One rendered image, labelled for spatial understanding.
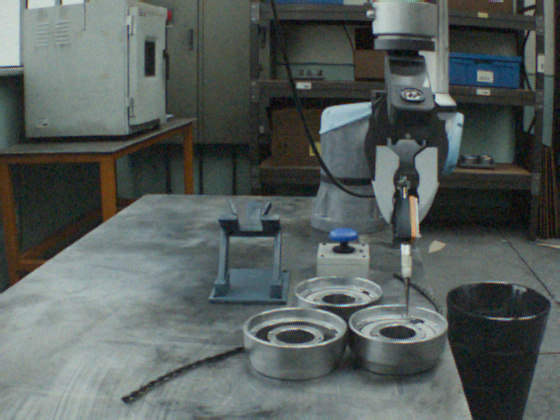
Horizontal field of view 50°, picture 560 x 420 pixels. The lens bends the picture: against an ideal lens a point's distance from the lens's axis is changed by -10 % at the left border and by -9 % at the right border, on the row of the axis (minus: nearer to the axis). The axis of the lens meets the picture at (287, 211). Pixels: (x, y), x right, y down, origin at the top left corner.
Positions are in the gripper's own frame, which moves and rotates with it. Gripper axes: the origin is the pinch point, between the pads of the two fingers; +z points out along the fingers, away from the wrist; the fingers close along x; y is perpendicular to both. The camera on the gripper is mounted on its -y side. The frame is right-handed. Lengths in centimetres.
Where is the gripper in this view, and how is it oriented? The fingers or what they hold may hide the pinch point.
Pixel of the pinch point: (404, 213)
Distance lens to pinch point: 75.2
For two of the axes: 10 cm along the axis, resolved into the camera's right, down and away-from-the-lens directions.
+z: 0.0, 9.8, 2.2
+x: -10.0, -0.1, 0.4
